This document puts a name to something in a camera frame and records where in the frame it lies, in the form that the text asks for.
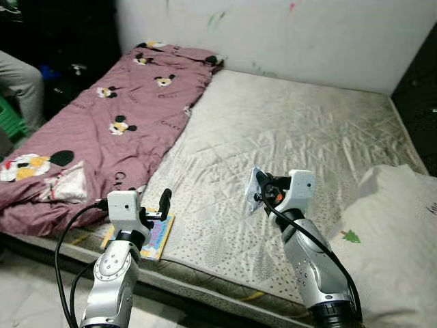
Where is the white paper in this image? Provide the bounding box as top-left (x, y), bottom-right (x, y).
top-left (246, 167), bottom-right (274, 213)

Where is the colourful children's book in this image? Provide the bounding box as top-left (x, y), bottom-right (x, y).
top-left (102, 208), bottom-right (175, 260)

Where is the white pillow green tree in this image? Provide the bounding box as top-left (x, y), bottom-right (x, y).
top-left (328, 164), bottom-right (437, 328)

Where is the grey quilted mattress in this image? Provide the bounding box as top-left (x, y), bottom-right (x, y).
top-left (0, 68), bottom-right (437, 322)

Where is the white red-print cloth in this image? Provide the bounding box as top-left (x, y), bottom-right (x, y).
top-left (38, 162), bottom-right (89, 204)

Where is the pink Mickey Mouse blanket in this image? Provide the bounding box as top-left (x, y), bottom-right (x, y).
top-left (0, 42), bottom-right (225, 236)

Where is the green plastic stool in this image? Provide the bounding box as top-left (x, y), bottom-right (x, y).
top-left (0, 96), bottom-right (28, 141)

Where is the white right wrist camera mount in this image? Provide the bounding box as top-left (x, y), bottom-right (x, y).
top-left (273, 169), bottom-right (316, 216)

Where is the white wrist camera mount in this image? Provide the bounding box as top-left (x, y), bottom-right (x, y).
top-left (107, 190), bottom-right (151, 236)
top-left (273, 169), bottom-right (316, 216)

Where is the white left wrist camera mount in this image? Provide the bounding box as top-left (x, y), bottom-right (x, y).
top-left (107, 190), bottom-right (151, 236)

